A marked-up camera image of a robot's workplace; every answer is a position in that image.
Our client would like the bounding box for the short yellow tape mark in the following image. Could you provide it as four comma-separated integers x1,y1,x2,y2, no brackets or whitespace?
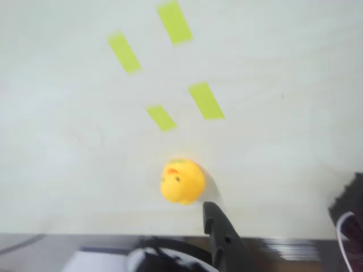
156,0,194,46
144,104,178,133
187,81,226,121
107,29,142,76

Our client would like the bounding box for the yellow rubber duck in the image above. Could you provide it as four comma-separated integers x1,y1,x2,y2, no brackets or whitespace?
159,158,206,206

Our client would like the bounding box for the aluminium profile rack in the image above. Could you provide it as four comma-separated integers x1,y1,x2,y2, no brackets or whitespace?
262,237,323,262

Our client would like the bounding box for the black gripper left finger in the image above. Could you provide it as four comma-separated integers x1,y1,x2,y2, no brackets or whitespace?
202,201,256,272

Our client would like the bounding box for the white gripper servo cable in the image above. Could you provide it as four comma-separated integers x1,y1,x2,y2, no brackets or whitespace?
336,211,356,272

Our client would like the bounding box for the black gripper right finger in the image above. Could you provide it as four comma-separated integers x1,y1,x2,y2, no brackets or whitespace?
328,171,363,256

